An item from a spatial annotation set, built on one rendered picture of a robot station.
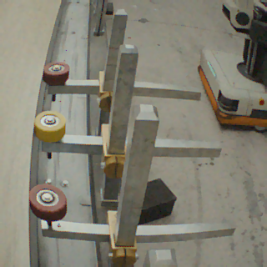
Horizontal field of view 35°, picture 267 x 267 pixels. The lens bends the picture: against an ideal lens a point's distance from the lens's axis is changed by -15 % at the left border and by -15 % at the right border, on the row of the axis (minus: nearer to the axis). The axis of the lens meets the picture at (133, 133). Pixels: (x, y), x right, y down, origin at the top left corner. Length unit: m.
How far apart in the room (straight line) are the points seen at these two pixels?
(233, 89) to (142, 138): 1.95
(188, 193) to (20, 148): 1.40
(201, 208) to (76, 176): 0.99
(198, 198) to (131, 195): 1.49
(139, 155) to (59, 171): 0.65
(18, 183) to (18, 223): 0.12
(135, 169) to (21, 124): 0.40
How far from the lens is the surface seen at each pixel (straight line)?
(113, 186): 1.11
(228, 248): 2.06
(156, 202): 2.02
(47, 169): 1.36
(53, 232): 0.93
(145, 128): 0.70
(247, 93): 2.67
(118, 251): 0.89
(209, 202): 2.25
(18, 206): 0.86
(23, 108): 1.12
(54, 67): 1.28
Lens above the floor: 1.53
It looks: 36 degrees down
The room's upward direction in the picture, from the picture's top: 9 degrees clockwise
